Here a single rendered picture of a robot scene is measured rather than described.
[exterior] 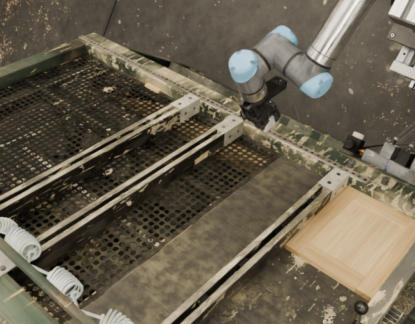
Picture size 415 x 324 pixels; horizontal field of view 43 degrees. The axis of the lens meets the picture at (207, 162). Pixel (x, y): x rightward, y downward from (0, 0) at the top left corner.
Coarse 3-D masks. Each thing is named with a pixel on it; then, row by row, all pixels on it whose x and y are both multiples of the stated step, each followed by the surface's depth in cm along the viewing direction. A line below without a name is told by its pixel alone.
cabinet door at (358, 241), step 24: (360, 192) 190; (336, 216) 180; (360, 216) 181; (384, 216) 181; (312, 240) 170; (336, 240) 171; (360, 240) 172; (384, 240) 172; (408, 240) 172; (312, 264) 164; (336, 264) 163; (360, 264) 164; (384, 264) 164; (360, 288) 156
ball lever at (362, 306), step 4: (360, 300) 134; (356, 304) 134; (360, 304) 133; (364, 304) 133; (356, 308) 133; (360, 308) 133; (364, 308) 133; (368, 308) 133; (356, 312) 134; (360, 312) 133; (364, 312) 133; (360, 316) 136; (360, 320) 137
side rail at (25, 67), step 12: (60, 48) 260; (72, 48) 261; (84, 48) 266; (24, 60) 249; (36, 60) 249; (48, 60) 252; (60, 60) 258; (0, 72) 239; (12, 72) 240; (24, 72) 245; (36, 72) 250; (60, 72) 261; (0, 84) 237
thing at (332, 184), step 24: (336, 168) 192; (312, 192) 181; (336, 192) 186; (288, 216) 171; (264, 240) 163; (288, 240) 170; (240, 264) 155; (264, 264) 162; (216, 288) 151; (240, 288) 155; (192, 312) 140; (216, 312) 149
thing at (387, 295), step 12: (408, 252) 166; (408, 264) 162; (396, 276) 158; (408, 276) 158; (384, 288) 154; (396, 288) 154; (372, 300) 150; (384, 300) 150; (372, 312) 147; (384, 312) 147
